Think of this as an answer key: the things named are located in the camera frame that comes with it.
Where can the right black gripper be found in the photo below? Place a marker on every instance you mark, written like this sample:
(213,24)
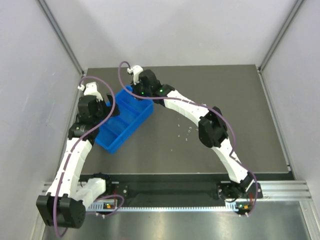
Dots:
(139,87)

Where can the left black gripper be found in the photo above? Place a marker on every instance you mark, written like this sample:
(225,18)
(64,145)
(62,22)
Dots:
(111,105)

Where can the blue plastic compartment bin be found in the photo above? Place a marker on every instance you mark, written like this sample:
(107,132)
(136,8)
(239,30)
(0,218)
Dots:
(117,129)

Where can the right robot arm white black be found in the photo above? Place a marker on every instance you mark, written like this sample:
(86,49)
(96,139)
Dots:
(212,127)

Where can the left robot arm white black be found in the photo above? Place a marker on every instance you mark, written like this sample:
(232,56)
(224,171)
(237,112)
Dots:
(63,205)

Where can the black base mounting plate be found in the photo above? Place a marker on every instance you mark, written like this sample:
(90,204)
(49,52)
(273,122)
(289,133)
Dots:
(131,189)

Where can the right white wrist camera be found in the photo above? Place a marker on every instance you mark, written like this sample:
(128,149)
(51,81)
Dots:
(135,72)

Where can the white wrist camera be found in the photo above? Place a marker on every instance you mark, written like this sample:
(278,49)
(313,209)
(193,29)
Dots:
(135,72)
(90,89)

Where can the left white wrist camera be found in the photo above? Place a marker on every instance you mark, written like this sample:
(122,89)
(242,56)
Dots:
(90,89)

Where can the grey slotted cable duct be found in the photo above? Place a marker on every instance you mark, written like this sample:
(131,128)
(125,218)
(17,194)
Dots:
(105,207)

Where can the aluminium frame rail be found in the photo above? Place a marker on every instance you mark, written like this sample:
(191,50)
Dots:
(285,191)

